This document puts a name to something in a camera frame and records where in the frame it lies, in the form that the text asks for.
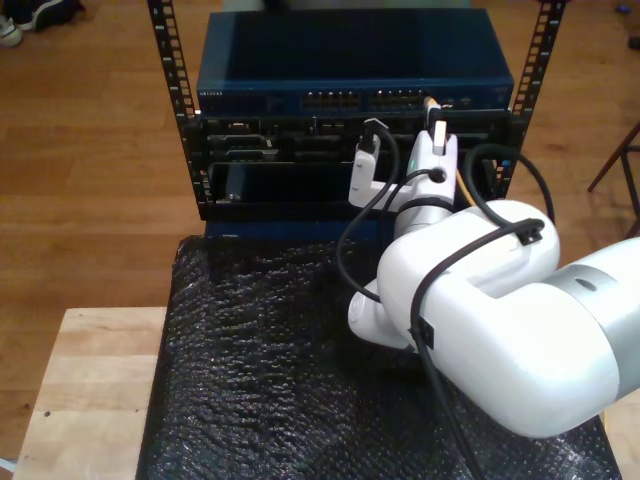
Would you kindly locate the black rack server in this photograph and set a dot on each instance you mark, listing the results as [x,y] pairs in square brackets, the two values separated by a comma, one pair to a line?
[280,142]

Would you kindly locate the brown wooden chair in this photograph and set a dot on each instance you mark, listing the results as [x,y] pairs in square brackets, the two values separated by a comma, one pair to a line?
[608,166]

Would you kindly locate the small blue floor object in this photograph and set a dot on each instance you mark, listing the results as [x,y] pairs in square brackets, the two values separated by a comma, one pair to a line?
[622,9]

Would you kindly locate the black bubble wrap mat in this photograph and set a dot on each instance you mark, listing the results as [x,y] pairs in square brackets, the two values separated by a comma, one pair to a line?
[250,375]

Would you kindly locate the dark sneaker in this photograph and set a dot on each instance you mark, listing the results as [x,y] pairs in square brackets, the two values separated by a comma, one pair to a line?
[50,15]

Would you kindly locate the white sneaker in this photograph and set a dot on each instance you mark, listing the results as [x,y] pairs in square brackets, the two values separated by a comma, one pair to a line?
[9,32]

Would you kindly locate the black perforated rack post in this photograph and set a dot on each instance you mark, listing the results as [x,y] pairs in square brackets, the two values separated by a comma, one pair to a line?
[548,50]
[165,50]

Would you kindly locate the blue network switch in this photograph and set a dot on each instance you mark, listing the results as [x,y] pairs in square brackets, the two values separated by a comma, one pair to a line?
[300,50]

